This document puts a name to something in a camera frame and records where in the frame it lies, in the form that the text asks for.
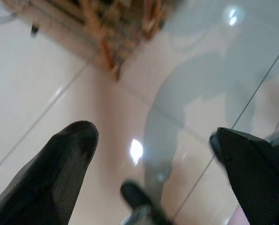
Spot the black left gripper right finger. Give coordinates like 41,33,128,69
216,127,279,225

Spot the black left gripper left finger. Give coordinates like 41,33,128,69
0,120,99,225

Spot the wooden slatted floor rack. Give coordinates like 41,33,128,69
10,0,169,82

